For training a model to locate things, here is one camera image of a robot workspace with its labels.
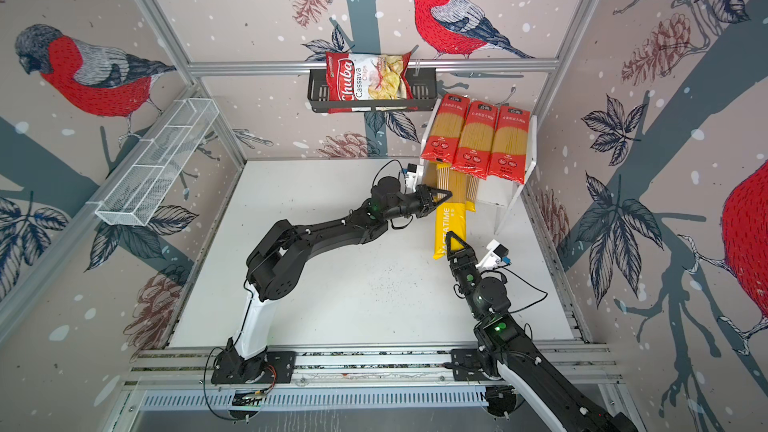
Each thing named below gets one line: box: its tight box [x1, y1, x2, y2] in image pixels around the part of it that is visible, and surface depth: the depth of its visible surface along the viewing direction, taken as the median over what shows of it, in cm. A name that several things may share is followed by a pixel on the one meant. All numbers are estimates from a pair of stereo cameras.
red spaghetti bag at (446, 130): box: [421, 94, 470, 165], surface depth 81 cm
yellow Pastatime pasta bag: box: [433, 164, 467, 260], surface depth 79 cm
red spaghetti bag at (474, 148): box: [451, 101, 498, 180], surface depth 78 cm
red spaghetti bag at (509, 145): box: [488, 105, 530, 185], surface depth 77 cm
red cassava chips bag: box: [325, 51, 418, 114], surface depth 89 cm
